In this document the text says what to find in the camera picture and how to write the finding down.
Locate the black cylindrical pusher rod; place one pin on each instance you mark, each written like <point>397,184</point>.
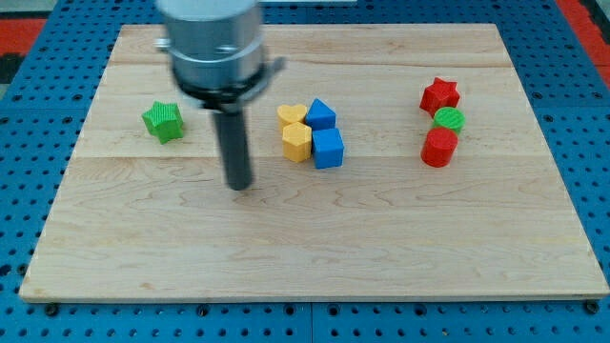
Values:
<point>234,149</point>

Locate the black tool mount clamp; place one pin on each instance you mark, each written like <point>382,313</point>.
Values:
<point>235,96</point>

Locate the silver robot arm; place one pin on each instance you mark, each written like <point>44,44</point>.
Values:
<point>219,58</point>

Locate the green star block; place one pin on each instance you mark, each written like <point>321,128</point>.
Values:
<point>163,121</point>

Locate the red star block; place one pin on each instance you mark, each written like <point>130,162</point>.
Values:
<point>439,94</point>

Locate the yellow heart block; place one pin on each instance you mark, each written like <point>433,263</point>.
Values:
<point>289,114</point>

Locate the yellow hexagon block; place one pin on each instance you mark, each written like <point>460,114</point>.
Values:
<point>297,142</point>

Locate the blue triangle block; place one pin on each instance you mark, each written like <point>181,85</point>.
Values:
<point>320,116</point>

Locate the blue cube block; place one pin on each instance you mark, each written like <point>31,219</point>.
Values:
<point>328,148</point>

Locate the wooden board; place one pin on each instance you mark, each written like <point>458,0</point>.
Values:
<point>135,221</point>

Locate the red cylinder block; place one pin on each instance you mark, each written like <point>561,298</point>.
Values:
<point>439,146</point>

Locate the green cylinder block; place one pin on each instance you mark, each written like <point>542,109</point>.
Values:
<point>449,118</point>

